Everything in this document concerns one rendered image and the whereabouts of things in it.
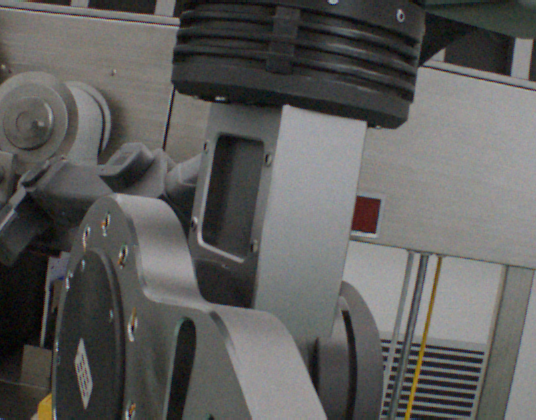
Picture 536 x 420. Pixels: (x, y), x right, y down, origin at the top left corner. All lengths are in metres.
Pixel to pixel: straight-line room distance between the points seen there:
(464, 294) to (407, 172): 2.41
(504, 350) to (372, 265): 2.18
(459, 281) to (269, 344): 3.85
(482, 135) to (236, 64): 1.34
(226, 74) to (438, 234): 1.34
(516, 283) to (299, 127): 1.54
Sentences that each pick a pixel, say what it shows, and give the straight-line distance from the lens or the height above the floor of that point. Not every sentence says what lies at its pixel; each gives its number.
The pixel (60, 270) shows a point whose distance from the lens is 1.70.
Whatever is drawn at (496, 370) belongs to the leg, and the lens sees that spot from 2.13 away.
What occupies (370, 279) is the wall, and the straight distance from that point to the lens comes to 4.26.
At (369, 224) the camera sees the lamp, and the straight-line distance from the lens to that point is 1.90.
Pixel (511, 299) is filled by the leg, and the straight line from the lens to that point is 2.11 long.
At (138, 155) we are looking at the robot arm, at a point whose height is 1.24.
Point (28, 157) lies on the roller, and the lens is 1.62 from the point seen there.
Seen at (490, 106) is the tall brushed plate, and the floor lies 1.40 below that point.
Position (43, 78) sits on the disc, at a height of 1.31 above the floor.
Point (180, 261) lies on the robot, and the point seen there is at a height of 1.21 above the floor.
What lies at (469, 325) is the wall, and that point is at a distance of 4.31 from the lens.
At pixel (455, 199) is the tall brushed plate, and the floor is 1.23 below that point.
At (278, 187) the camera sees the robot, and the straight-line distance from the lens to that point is 0.59.
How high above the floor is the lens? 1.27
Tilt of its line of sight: 3 degrees down
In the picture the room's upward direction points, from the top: 9 degrees clockwise
